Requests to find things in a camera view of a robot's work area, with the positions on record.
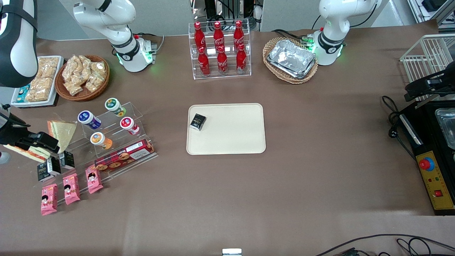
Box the wrapped rice cracker pack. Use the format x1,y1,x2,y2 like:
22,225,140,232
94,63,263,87
24,78,54,102
36,57,60,79

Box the black power cable with plug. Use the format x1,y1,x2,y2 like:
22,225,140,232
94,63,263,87
381,95,416,160

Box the clear bag of crackers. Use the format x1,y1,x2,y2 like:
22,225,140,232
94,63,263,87
78,55,93,77
62,56,81,83
85,62,106,92
64,81,84,96

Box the red lid yogurt bottle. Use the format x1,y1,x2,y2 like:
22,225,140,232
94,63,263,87
120,117,140,135

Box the brown wicker basket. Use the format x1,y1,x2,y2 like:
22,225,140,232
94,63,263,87
55,54,110,102

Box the blue lid yogurt bottle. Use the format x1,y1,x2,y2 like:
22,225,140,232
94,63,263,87
77,110,102,130

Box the long black cable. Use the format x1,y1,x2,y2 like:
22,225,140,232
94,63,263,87
315,234,455,256

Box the light wicker basket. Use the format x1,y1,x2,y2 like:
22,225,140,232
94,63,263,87
263,37,319,85

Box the stack of foil trays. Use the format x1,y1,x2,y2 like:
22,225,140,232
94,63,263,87
267,39,317,79

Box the clear acrylic bottle rack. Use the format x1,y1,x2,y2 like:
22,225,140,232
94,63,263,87
188,18,252,80

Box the black background equipment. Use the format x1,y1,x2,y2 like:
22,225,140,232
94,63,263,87
192,0,262,22

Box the white rectangular snack tray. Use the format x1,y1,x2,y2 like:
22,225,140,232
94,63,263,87
11,56,64,108

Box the metal tray in machine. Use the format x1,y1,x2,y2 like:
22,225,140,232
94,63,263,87
434,108,455,150

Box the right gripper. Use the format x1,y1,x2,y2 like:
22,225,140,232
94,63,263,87
0,107,60,155

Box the teal snack packet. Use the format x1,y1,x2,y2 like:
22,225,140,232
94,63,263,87
16,85,31,103

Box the pink snack packet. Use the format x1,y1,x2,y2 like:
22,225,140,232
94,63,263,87
41,183,58,216
85,165,104,194
63,173,81,205

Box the looped black cable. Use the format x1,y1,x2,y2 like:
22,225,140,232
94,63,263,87
396,238,455,256

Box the black cables at arm base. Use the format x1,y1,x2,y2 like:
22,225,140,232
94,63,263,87
272,29,310,41

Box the red cola bottle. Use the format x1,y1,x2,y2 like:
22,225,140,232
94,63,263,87
236,43,247,74
194,22,207,48
233,20,245,47
213,21,225,48
198,46,211,76
217,46,229,75

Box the clear acrylic stepped display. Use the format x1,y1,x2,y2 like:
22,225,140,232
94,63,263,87
16,102,159,206

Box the small black carton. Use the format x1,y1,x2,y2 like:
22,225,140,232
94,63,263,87
47,156,61,176
37,163,50,182
189,113,207,132
59,151,75,170

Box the red cookie box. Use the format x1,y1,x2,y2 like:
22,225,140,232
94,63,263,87
95,139,155,173

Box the wrapped triangle sandwich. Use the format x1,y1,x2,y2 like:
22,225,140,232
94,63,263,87
47,120,77,154

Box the black sealing machine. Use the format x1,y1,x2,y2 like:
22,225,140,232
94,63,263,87
398,100,455,216

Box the green lid yogurt bottle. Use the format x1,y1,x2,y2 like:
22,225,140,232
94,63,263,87
105,97,126,117

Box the white wire basket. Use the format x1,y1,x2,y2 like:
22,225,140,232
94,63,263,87
400,34,455,102

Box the cream plastic tray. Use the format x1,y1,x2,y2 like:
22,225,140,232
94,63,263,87
186,103,266,155

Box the ham sandwich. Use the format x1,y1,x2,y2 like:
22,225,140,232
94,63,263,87
4,144,51,163

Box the black machine lever handle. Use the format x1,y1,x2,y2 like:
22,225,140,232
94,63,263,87
404,62,455,102

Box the orange lid yogurt bottle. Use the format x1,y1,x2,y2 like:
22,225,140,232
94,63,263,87
90,132,113,150

